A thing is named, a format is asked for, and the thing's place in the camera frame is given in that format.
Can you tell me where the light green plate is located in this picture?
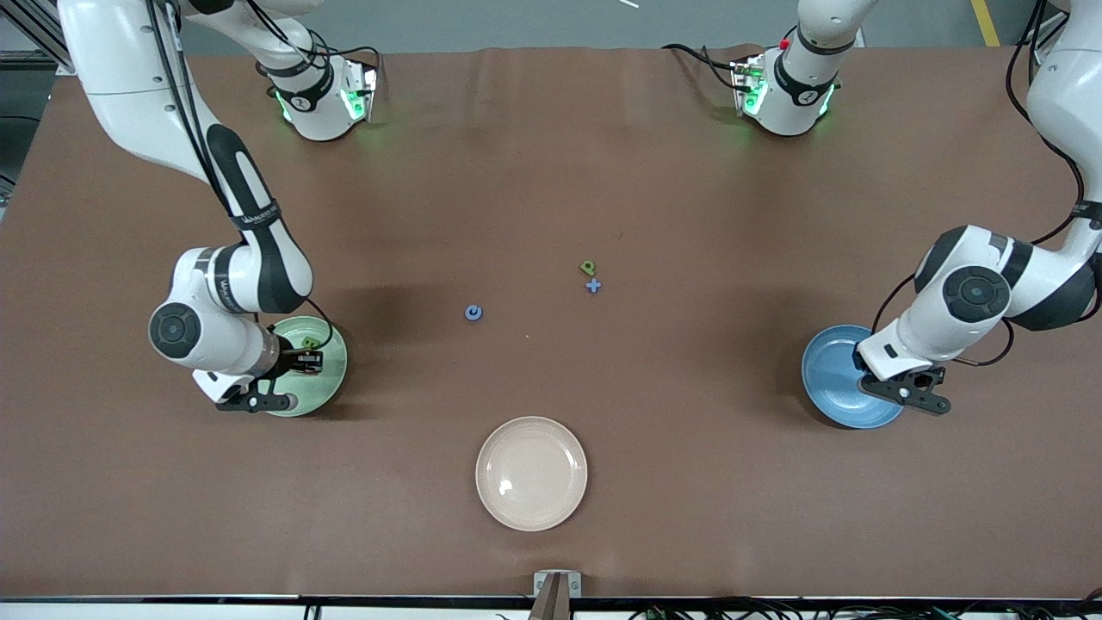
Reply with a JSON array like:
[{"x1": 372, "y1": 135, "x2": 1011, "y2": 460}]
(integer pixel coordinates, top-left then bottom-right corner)
[{"x1": 261, "y1": 315, "x2": 350, "y2": 419}]

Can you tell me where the blue plate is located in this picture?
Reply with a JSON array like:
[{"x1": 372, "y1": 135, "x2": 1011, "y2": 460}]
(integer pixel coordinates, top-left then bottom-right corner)
[{"x1": 801, "y1": 324, "x2": 905, "y2": 430}]

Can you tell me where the beige plate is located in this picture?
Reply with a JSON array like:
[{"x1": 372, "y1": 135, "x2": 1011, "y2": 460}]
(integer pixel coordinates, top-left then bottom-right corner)
[{"x1": 475, "y1": 416, "x2": 589, "y2": 532}]

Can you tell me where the metal base connector plate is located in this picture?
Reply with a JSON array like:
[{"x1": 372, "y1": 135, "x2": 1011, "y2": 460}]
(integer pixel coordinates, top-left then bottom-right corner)
[
  {"x1": 730, "y1": 56, "x2": 767, "y2": 117},
  {"x1": 340, "y1": 62, "x2": 380, "y2": 123}
]

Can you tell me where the brown table cover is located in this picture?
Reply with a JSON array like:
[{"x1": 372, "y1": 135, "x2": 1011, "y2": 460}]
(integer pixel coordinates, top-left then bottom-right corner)
[{"x1": 0, "y1": 45, "x2": 1102, "y2": 601}]

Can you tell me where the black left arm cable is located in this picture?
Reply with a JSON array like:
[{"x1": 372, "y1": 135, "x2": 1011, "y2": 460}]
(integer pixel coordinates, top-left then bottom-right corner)
[{"x1": 871, "y1": 0, "x2": 1102, "y2": 369}]

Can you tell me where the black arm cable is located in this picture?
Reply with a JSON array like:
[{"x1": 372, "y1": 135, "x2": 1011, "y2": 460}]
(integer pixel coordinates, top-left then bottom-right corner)
[
  {"x1": 871, "y1": 0, "x2": 1102, "y2": 369},
  {"x1": 146, "y1": 0, "x2": 338, "y2": 351}
]

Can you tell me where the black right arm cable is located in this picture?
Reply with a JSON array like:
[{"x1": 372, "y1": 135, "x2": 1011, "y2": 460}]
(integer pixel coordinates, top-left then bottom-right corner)
[{"x1": 146, "y1": 0, "x2": 338, "y2": 351}]

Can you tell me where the black base cable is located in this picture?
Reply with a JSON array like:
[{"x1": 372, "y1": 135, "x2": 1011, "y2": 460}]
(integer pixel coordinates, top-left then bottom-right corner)
[
  {"x1": 661, "y1": 43, "x2": 743, "y2": 91},
  {"x1": 314, "y1": 38, "x2": 385, "y2": 71}
]

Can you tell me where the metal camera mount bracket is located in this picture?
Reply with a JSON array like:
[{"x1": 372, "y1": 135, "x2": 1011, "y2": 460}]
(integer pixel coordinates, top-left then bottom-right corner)
[{"x1": 529, "y1": 570, "x2": 583, "y2": 620}]

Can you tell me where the aluminium frame profile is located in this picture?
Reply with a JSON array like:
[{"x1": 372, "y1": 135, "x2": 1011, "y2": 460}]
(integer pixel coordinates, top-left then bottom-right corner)
[
  {"x1": 1020, "y1": 17, "x2": 1062, "y2": 65},
  {"x1": 0, "y1": 0, "x2": 87, "y2": 77}
]

